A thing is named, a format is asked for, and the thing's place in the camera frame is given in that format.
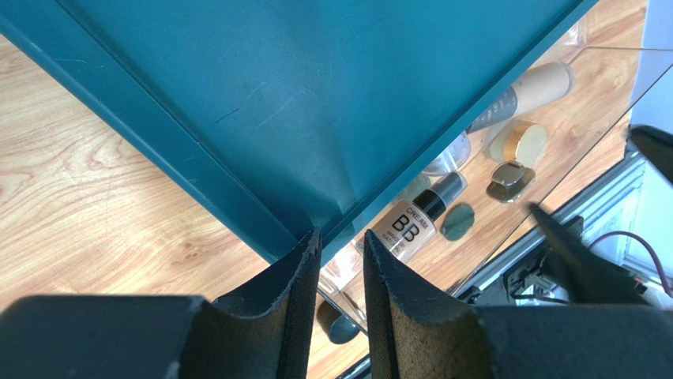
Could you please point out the black round jar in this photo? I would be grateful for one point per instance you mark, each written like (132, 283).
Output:
(338, 328)

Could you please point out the green round compact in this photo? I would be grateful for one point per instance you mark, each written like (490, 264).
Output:
(457, 222)

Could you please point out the beige tube grey cap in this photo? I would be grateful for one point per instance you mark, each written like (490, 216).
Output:
(536, 87)

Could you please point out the clear drawer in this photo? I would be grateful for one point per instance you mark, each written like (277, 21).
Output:
(614, 68)

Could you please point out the aluminium frame rail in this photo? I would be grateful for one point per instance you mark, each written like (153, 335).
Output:
(526, 272)

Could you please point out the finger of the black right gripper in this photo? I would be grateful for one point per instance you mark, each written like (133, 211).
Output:
(588, 279)
(655, 145)

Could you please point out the clear plastic bottle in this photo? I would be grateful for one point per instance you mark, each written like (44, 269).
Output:
(453, 157)

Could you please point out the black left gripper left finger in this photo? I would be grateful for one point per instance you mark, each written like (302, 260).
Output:
(261, 329)

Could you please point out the teal drawer organizer box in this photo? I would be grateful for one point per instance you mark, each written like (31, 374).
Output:
(283, 116)

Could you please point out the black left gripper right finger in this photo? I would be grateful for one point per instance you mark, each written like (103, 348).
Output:
(416, 330)

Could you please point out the gold round jar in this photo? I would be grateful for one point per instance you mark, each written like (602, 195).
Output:
(521, 141)

